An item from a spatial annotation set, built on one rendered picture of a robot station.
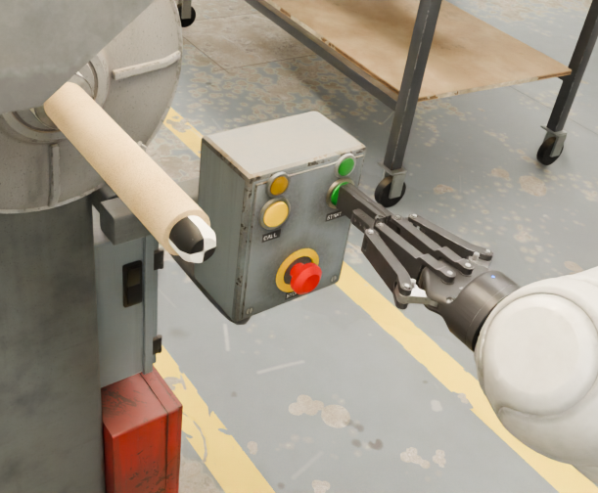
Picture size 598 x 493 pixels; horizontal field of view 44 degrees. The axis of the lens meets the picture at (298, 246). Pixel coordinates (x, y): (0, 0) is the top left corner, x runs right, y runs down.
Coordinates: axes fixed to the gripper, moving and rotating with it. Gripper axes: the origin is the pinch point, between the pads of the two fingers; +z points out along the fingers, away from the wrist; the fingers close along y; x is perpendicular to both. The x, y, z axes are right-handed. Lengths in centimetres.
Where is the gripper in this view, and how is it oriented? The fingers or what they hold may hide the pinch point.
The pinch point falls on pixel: (362, 210)
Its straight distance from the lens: 81.6
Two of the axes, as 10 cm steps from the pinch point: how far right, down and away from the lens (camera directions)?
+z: -5.9, -5.4, 6.0
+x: 1.3, -7.9, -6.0
